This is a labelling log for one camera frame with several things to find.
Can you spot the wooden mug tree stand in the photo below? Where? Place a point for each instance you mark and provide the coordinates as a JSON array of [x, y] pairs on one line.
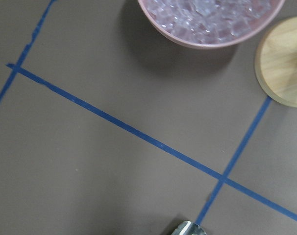
[[276, 62]]

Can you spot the pink bowl with ice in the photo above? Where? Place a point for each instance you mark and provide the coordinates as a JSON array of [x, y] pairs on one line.
[[209, 24]]

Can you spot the metal ice scoop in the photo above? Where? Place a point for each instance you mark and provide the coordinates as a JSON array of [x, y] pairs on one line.
[[188, 228]]

